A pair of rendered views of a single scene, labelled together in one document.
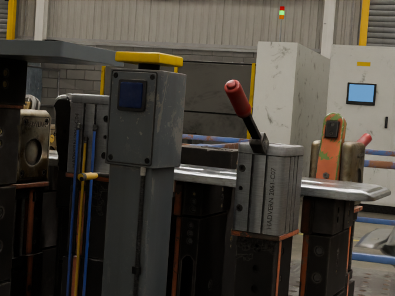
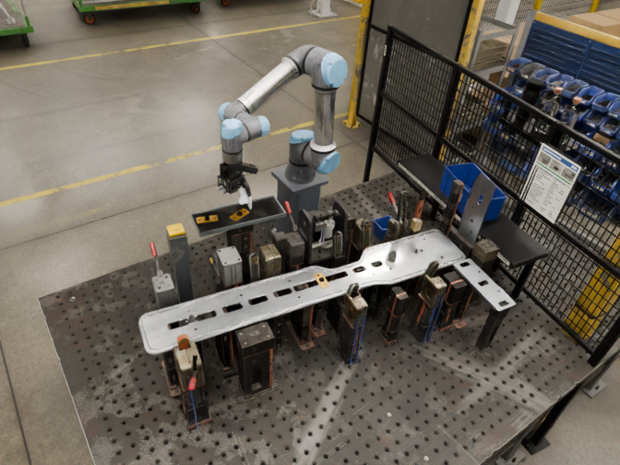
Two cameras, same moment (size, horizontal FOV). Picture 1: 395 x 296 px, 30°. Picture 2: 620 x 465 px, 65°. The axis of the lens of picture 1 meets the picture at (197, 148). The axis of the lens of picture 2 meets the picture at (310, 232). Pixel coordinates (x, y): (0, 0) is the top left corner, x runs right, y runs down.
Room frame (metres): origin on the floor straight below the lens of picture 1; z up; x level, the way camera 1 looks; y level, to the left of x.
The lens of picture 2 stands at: (2.15, -0.79, 2.40)
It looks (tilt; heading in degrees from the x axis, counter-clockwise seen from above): 40 degrees down; 126
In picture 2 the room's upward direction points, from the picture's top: 5 degrees clockwise
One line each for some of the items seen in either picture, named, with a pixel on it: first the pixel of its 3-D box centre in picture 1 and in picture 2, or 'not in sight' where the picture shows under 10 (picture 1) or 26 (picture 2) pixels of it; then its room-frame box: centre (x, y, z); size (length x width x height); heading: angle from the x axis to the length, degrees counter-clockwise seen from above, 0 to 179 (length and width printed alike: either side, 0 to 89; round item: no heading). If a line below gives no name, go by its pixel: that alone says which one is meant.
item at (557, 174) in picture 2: not in sight; (549, 183); (1.91, 1.24, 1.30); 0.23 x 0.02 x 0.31; 155
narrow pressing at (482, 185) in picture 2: not in sight; (475, 209); (1.71, 1.02, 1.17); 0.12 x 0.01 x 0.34; 155
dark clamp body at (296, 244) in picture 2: not in sight; (292, 270); (1.20, 0.42, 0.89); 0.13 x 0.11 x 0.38; 155
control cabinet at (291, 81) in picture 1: (292, 107); not in sight; (10.32, -1.28, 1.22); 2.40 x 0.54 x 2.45; 160
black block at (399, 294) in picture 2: not in sight; (394, 315); (1.66, 0.54, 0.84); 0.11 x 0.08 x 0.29; 155
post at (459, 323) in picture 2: not in sight; (463, 297); (1.83, 0.84, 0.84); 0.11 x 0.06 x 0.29; 155
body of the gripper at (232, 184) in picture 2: not in sight; (232, 174); (0.99, 0.27, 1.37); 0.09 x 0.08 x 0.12; 90
